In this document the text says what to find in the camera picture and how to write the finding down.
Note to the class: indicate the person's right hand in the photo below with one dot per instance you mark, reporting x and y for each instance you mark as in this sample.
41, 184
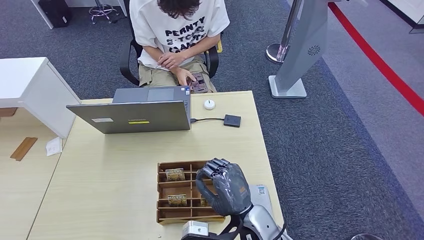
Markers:
184, 76

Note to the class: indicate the person's left hand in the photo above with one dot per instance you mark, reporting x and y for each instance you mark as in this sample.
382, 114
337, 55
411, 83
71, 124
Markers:
172, 60

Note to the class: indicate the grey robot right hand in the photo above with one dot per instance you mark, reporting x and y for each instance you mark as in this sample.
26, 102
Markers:
232, 188

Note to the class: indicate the smartphone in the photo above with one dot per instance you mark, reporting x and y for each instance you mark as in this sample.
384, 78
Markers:
200, 84

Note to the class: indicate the person's right forearm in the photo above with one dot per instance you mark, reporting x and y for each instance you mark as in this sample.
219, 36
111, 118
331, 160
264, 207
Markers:
157, 61

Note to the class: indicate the person's left forearm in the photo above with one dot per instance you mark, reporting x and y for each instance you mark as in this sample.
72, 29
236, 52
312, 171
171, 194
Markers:
205, 44

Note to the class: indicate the yellow hotel card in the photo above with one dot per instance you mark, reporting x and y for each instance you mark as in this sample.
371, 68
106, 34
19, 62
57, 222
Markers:
175, 174
203, 202
177, 200

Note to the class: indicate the white card reader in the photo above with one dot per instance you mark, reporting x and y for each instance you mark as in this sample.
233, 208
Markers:
263, 198

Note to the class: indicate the person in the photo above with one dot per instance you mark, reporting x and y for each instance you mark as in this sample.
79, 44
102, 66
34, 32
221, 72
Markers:
149, 23

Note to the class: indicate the wooden card holder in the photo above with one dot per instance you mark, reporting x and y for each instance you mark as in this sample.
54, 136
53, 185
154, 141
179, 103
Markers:
179, 187

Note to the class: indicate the white round puck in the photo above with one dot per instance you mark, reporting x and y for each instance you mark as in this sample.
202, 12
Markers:
209, 104

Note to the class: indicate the black office chair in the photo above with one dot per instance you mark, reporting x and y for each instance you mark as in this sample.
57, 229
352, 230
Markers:
127, 66

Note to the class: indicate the yellow chair tag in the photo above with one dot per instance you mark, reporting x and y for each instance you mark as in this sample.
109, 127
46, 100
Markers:
219, 47

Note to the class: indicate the grey laptop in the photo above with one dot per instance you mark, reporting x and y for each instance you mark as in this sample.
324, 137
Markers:
139, 117

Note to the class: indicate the black hub box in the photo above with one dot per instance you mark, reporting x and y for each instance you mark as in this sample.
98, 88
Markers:
232, 121

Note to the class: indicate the chrome stool base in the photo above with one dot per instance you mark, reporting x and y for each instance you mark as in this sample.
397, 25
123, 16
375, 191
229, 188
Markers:
101, 10

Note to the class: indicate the grey kiosk stand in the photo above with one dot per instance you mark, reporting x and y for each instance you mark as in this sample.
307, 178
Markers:
304, 49

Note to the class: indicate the black case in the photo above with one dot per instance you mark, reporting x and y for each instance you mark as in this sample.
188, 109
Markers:
54, 13

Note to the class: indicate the white desk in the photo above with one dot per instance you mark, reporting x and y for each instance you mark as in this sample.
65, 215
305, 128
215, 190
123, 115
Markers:
43, 15

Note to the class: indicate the white paper slip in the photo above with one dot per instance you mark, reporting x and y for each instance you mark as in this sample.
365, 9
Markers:
54, 147

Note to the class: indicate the white cabinet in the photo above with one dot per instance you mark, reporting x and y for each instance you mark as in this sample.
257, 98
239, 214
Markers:
26, 82

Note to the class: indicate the brown wooden block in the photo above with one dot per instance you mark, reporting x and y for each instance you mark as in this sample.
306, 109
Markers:
8, 112

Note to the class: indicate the brown wooden strip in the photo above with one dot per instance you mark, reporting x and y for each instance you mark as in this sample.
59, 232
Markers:
23, 149

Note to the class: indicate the white counter corner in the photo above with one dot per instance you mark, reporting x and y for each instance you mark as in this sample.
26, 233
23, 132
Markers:
407, 8

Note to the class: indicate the chrome stanchion post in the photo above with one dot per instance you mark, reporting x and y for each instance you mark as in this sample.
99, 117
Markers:
286, 33

